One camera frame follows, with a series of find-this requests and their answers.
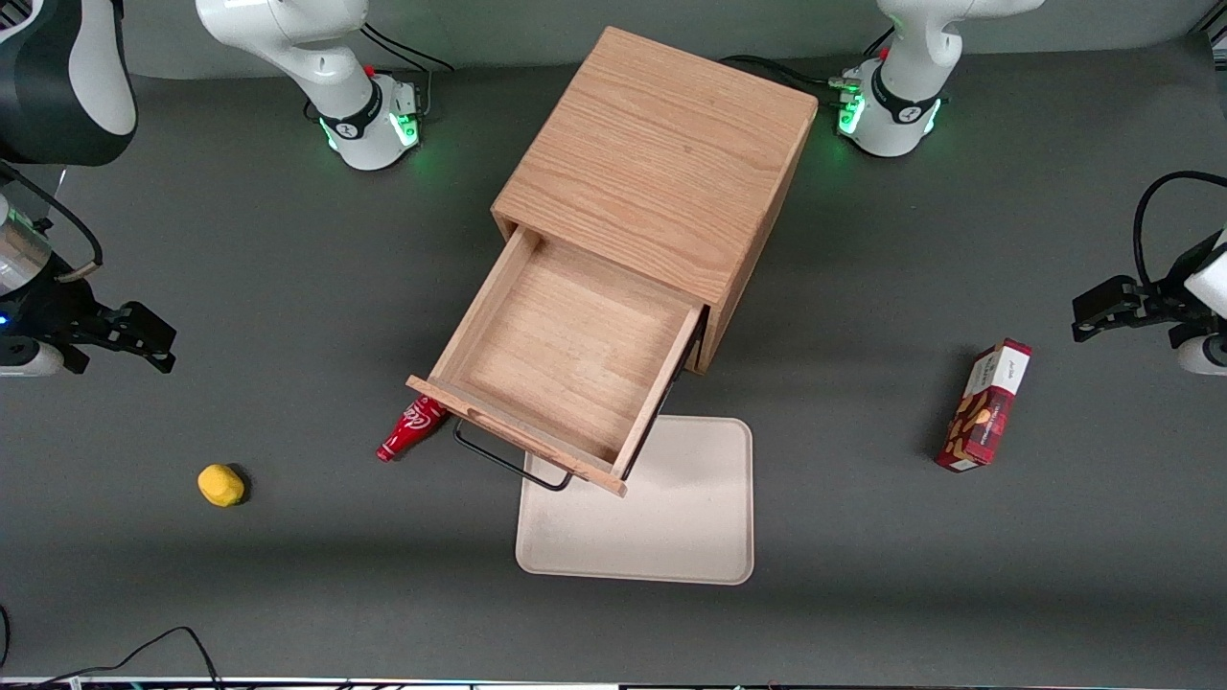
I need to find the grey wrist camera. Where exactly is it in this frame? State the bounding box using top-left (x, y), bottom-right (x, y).
top-left (1177, 331), bottom-right (1227, 377)
top-left (0, 335), bottom-right (66, 378)

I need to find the beige plastic tray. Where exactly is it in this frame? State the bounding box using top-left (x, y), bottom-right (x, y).
top-left (515, 415), bottom-right (755, 587)

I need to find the black left arm base cable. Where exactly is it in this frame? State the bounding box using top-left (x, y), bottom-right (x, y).
top-left (719, 27), bottom-right (894, 97)

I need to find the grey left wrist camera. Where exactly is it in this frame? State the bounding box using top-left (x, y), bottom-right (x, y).
top-left (1177, 331), bottom-right (1227, 377)

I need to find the thin black table cable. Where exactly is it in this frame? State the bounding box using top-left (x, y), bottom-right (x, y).
top-left (0, 604), bottom-right (226, 690)

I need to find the black arm base cable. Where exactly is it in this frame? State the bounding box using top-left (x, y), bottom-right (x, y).
top-left (362, 21), bottom-right (457, 118)
top-left (719, 27), bottom-right (894, 97)

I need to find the wooden drawer with black handle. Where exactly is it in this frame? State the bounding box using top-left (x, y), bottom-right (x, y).
top-left (406, 225), bottom-right (706, 497)

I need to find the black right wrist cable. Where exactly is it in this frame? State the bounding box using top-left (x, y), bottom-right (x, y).
top-left (0, 161), bottom-right (104, 285)

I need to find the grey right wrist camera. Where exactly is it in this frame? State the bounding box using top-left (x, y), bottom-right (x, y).
top-left (0, 335), bottom-right (66, 378)

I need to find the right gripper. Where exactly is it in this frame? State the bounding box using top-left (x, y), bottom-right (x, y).
top-left (0, 276), bottom-right (178, 376)

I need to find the red cola bottle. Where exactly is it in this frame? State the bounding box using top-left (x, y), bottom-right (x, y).
top-left (376, 395), bottom-right (450, 464)

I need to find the black right arm base cable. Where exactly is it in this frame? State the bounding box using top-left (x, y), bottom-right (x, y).
top-left (362, 21), bottom-right (457, 118)

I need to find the yellow lemon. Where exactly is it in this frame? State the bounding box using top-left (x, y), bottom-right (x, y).
top-left (197, 464), bottom-right (246, 508)

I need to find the wooden drawer cabinet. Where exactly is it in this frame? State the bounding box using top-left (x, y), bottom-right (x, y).
top-left (491, 26), bottom-right (822, 376)

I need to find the red cookie box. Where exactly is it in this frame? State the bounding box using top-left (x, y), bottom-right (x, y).
top-left (936, 338), bottom-right (1033, 473)

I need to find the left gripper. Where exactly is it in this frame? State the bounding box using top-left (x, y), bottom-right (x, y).
top-left (1072, 228), bottom-right (1227, 344)

